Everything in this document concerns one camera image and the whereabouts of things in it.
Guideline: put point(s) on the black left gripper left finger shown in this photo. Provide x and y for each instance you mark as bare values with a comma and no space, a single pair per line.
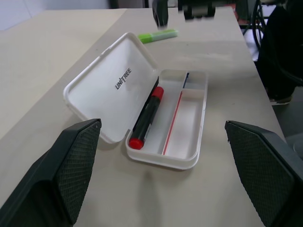
52,179

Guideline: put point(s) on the black wheeled chair frame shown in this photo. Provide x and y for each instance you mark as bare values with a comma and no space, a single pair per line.
256,21

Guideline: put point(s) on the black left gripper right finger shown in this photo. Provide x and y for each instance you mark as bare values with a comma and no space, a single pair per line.
265,175

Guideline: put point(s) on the black marker with red cap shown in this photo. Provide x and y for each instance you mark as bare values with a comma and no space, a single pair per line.
146,116

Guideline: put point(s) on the person's black trouser leg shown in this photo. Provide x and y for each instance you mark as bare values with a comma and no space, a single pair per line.
281,54

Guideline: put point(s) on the white Unitree pencil case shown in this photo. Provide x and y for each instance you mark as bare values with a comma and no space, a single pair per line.
106,94

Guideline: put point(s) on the grey shoe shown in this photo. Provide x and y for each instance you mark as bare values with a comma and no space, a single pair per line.
281,100

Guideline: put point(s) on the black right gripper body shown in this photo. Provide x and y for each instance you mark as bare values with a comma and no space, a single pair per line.
189,8

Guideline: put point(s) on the green highlighter marker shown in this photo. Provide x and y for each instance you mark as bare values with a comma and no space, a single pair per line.
154,36

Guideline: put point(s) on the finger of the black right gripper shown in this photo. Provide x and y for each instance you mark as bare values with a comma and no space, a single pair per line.
161,11

